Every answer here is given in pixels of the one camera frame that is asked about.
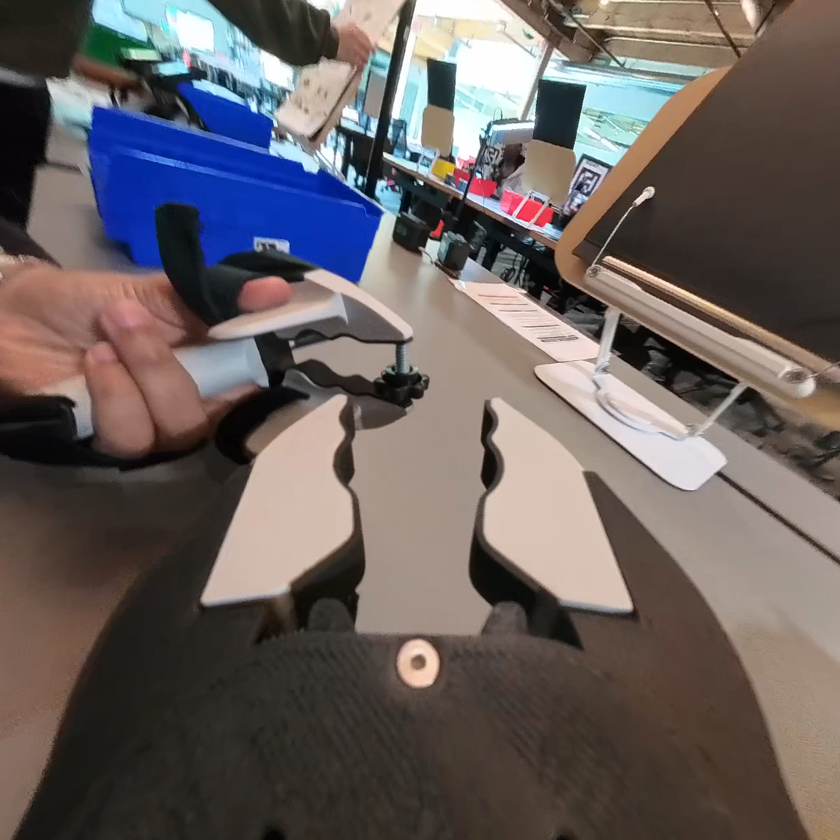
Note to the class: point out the plain blue storage bin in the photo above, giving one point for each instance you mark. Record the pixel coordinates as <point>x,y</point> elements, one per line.
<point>229,118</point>

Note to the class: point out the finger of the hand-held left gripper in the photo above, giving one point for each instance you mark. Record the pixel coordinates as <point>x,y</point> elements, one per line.
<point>312,387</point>
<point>334,298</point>

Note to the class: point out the black support pole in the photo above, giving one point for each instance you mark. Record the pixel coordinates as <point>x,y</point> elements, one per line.
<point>387,111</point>

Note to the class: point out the printed paper sheet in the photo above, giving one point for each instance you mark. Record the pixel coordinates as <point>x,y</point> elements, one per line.
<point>525,318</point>

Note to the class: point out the black grey battery pack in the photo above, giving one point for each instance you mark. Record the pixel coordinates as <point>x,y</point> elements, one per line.
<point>453,253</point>

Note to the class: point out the black star knob screw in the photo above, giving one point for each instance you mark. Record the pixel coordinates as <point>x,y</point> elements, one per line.
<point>401,387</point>

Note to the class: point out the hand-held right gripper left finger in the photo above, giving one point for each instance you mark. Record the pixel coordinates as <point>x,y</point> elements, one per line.
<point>289,518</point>

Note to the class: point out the black white tag poster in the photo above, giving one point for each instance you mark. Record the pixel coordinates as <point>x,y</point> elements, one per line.
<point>590,180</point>

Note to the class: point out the small yellow box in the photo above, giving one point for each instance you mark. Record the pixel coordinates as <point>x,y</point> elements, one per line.
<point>443,169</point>

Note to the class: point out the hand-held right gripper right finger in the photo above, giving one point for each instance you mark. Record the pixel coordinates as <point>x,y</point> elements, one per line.
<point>551,525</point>

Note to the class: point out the red storage bin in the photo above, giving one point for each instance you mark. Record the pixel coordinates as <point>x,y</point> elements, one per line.
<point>525,205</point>

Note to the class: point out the person's left forearm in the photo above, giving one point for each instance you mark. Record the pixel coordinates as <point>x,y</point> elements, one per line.
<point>33,426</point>

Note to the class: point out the cardboard sign board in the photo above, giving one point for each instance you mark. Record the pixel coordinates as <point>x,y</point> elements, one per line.
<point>318,98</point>

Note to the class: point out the blue bin with tag label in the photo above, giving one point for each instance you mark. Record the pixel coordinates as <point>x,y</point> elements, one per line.
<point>229,210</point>

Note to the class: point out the person's left hand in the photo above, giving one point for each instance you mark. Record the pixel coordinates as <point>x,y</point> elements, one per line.
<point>98,334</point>

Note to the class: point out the black box green buttons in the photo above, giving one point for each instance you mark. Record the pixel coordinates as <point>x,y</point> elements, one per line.
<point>410,231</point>

